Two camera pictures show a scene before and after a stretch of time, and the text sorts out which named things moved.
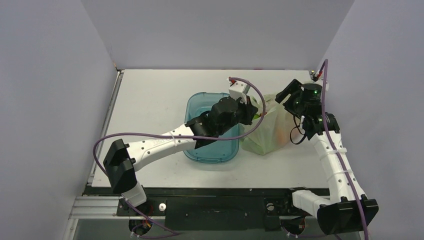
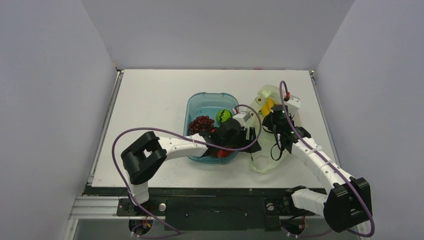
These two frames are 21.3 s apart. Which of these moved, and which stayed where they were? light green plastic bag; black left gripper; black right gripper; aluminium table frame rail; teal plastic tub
Moved: black right gripper; black left gripper; light green plastic bag
Stayed: aluminium table frame rail; teal plastic tub
